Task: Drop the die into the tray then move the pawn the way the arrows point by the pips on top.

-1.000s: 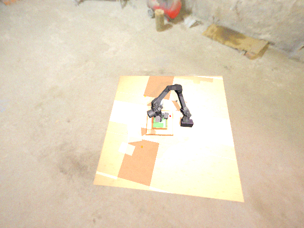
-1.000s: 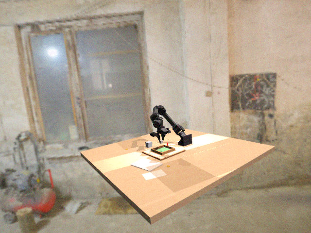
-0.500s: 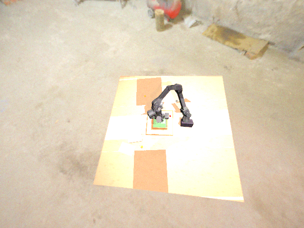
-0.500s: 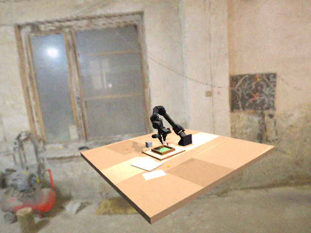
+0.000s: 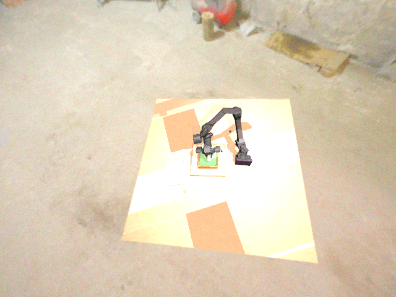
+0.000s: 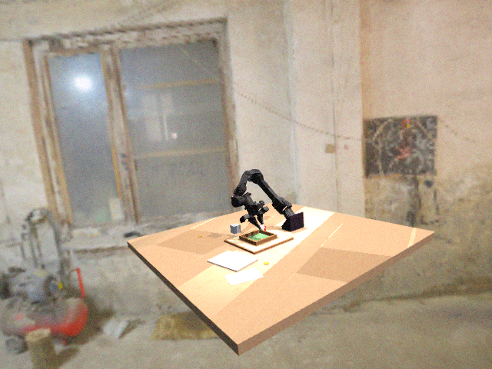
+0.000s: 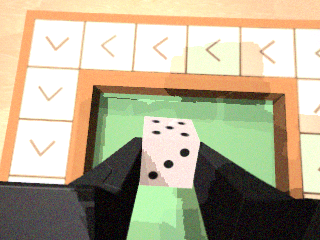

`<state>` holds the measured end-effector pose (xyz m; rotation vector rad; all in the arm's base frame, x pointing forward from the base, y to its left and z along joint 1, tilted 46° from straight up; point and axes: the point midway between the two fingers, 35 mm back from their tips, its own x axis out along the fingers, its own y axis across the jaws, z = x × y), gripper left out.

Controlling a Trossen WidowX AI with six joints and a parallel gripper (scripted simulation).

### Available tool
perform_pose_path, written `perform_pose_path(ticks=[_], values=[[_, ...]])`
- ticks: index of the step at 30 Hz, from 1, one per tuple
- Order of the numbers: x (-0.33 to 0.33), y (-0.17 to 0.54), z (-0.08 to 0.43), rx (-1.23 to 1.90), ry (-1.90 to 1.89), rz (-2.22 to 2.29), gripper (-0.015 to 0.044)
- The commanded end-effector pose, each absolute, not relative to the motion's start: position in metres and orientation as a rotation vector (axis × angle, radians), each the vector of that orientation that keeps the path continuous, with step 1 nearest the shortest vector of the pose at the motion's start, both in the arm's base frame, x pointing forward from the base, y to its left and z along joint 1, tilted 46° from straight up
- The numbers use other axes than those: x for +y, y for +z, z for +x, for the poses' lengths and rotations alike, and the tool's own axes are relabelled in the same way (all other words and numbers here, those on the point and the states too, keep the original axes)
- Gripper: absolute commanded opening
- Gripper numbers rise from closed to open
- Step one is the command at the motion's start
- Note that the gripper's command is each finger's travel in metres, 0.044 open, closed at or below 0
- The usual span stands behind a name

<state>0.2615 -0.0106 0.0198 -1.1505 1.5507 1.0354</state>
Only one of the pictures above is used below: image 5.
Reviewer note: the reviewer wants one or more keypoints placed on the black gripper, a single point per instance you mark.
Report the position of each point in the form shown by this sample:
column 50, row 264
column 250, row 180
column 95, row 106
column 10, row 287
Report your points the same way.
column 216, row 149

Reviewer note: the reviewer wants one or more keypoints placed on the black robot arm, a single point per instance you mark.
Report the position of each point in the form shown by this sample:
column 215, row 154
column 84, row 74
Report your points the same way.
column 206, row 134

